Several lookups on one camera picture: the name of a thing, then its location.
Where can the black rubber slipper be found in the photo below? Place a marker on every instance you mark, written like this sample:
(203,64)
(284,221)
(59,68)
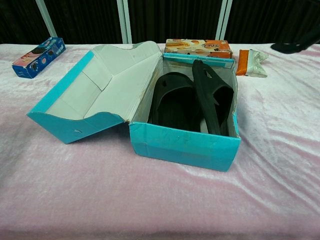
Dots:
(207,100)
(175,105)

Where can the orange biscuit box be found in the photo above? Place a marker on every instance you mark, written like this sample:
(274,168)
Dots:
(200,46)

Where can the pink velvet tablecloth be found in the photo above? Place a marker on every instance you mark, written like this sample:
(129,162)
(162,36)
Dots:
(125,200)

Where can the orange white snack packet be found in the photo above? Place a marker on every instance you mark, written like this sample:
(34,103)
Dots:
(247,62)

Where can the black curtain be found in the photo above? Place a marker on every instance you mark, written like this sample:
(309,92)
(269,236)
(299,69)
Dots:
(87,20)

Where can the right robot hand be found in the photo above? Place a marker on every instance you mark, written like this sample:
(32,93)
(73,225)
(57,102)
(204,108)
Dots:
(287,48)

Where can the blue cookie box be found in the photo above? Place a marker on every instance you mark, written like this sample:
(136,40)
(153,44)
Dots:
(37,60)

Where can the white aluminium frame post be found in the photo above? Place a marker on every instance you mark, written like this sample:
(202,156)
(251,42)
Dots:
(46,18)
(124,20)
(223,18)

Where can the teal cardboard shoe box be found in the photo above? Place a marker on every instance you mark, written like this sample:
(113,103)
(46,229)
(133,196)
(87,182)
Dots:
(182,150)

